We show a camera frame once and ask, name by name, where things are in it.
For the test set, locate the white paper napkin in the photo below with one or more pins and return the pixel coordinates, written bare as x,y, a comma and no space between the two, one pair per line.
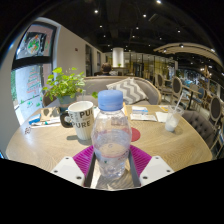
161,116

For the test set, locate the person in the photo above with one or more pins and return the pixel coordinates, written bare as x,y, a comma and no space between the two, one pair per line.
106,68

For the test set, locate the clear blue-capped water bottle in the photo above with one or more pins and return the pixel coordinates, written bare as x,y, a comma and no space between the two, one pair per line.
111,140

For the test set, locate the grey white chevron pillow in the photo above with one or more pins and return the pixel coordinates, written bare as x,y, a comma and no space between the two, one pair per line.
131,90

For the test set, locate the flat round red coaster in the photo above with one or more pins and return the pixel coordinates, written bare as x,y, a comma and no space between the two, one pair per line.
135,134

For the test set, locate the group of ceiling lights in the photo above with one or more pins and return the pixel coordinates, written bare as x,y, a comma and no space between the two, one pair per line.
144,15

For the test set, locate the white mug with dark lettering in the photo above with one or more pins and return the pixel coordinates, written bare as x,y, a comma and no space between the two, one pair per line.
81,121

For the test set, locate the dark grey tufted armchair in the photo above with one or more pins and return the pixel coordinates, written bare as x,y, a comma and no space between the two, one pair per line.
200,126

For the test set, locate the small blue white box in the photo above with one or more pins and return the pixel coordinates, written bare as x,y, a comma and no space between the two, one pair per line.
140,110

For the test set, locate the small brown sign stand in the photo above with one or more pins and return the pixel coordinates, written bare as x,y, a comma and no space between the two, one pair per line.
50,114

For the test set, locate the white round pillar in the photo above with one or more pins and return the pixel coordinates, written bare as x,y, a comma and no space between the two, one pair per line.
118,57

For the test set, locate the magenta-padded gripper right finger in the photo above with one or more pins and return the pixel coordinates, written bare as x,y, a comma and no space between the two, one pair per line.
153,168

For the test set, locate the dark framed decorated window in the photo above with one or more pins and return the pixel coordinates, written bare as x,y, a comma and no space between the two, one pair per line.
31,61

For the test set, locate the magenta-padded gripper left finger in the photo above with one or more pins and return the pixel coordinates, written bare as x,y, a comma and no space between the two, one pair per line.
71,168

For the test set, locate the blue white flat packet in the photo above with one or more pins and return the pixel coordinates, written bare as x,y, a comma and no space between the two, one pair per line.
38,121

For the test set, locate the yellow square card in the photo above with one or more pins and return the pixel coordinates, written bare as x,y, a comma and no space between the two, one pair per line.
164,108

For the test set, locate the clear plastic cup with straw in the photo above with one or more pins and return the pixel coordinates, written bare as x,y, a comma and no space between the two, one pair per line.
172,123

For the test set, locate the grey curved sofa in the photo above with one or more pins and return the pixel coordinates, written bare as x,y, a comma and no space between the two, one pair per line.
96,85

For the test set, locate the group of dining chairs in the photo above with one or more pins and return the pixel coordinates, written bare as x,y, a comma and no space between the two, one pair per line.
176,88

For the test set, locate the green potted plant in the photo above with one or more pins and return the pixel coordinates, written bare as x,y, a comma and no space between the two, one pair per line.
63,85

